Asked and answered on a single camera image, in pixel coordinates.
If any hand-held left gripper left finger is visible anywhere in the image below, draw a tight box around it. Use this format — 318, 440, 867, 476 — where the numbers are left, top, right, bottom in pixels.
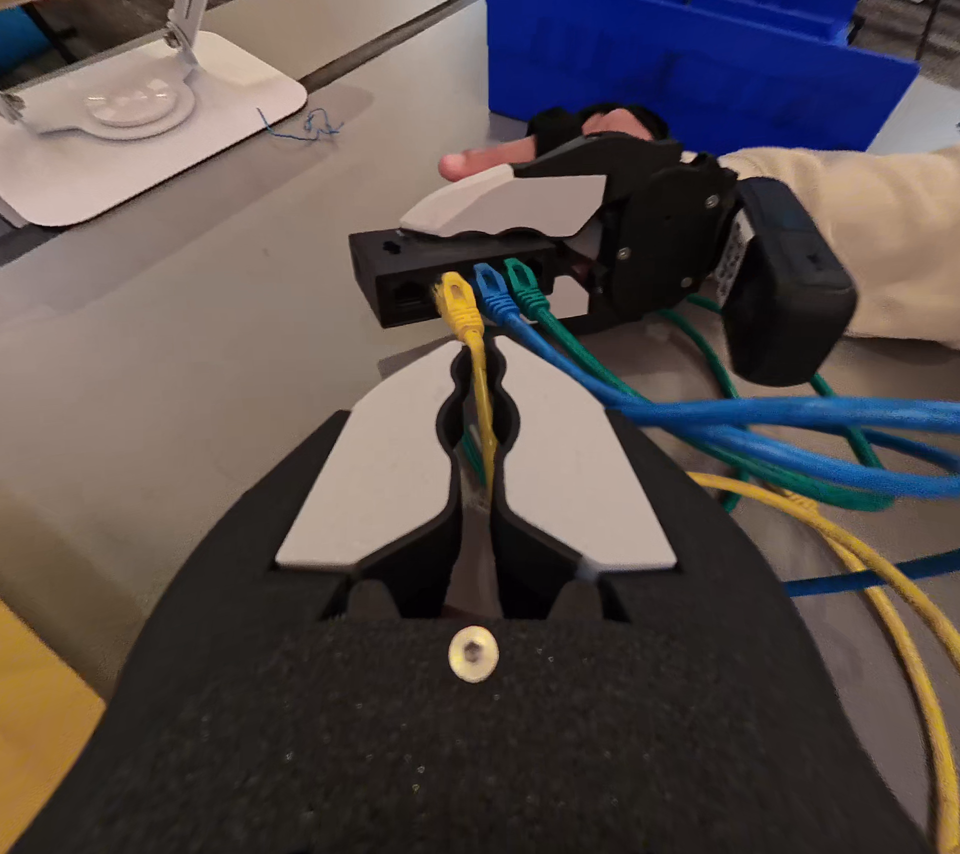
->
276, 338, 462, 619

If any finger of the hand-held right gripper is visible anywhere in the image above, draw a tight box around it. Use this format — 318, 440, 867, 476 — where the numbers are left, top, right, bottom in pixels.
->
546, 271, 603, 334
399, 164, 609, 242

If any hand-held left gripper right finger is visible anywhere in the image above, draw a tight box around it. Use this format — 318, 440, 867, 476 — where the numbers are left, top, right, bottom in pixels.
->
491, 335, 678, 619

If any green ethernet cable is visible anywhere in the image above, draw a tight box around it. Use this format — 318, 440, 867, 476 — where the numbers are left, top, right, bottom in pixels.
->
504, 257, 895, 512

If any yellow ethernet cable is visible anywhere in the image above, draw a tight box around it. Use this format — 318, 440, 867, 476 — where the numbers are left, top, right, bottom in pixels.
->
433, 271, 960, 854

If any black network switch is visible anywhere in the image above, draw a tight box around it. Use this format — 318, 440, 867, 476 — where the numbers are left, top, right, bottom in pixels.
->
348, 228, 601, 330

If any blue plastic bin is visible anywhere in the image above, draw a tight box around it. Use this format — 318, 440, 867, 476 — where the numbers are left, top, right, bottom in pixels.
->
481, 0, 922, 155

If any blue ethernet cable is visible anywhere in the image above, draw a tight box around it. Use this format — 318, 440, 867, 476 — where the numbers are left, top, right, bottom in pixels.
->
472, 262, 960, 598

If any yellow plastic bin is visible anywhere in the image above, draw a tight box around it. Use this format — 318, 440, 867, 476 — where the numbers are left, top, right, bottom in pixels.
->
0, 599, 107, 840

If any person's right forearm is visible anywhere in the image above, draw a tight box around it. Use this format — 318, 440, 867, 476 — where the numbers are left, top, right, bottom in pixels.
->
716, 145, 960, 350

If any person's right hand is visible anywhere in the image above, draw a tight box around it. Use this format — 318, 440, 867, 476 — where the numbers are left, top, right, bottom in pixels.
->
438, 106, 672, 183

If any blue thread scrap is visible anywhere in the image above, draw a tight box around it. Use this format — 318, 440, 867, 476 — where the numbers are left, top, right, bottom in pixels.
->
256, 106, 345, 143

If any white tablet stand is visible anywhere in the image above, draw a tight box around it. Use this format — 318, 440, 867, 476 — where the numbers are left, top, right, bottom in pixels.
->
0, 0, 309, 229

